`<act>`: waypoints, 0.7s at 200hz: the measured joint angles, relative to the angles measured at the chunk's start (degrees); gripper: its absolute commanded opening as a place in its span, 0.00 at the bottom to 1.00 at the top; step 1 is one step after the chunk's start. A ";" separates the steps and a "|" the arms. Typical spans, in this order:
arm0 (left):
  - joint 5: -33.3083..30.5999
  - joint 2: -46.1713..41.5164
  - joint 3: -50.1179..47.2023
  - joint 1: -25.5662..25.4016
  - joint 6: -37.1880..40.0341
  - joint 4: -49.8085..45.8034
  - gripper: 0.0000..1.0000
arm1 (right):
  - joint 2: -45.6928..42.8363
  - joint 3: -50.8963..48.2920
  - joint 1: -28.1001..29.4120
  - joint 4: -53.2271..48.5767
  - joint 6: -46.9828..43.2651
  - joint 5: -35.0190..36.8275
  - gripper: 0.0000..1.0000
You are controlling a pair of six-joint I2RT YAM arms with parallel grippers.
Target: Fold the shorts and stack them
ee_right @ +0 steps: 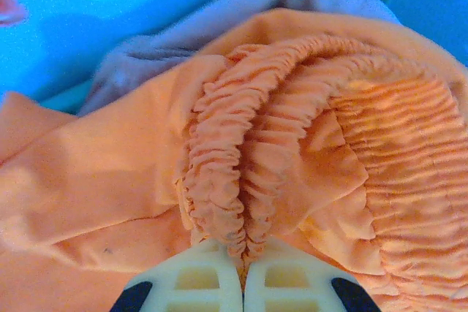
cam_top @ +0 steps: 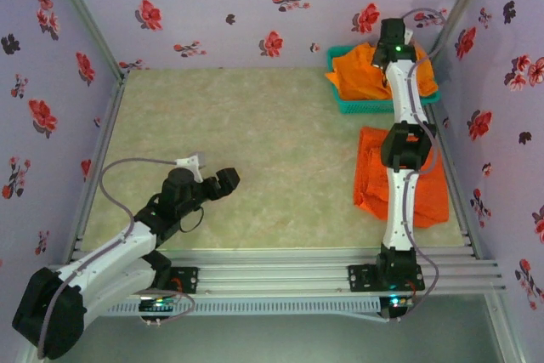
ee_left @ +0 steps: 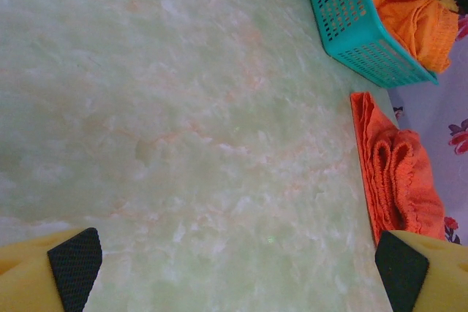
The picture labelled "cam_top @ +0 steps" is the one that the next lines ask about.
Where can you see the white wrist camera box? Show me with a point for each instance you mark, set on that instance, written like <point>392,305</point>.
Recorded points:
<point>189,163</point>
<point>409,35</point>

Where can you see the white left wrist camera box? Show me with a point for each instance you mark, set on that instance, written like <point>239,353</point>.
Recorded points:
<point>189,163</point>

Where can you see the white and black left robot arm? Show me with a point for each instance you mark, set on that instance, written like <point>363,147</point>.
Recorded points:
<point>106,256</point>

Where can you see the controller board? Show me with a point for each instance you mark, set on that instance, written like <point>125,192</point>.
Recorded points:
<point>395,305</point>
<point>157,304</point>

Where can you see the left controller board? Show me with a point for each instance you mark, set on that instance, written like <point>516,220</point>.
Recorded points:
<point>157,304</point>

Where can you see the red-orange shorts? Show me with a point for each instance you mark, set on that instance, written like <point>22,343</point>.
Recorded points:
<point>370,167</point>

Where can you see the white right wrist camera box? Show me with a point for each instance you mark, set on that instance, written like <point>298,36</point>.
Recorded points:
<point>409,35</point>

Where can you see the aluminium frame leg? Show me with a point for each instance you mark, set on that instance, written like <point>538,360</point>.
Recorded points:
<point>506,329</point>

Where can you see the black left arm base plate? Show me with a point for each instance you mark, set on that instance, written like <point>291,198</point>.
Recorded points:
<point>189,278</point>

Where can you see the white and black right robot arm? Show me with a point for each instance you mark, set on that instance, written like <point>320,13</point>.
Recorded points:
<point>399,210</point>

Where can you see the aluminium mounting rail frame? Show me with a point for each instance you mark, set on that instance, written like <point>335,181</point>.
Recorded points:
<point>276,269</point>

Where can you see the right controller board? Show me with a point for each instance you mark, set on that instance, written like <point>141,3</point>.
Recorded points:
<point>395,305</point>

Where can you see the teal plastic basket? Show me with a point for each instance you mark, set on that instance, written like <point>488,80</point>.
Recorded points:
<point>361,107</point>

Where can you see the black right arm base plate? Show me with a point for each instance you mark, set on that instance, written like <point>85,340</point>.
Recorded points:
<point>361,278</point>

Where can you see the light orange shorts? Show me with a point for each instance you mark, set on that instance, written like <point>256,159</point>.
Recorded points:
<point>357,69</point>

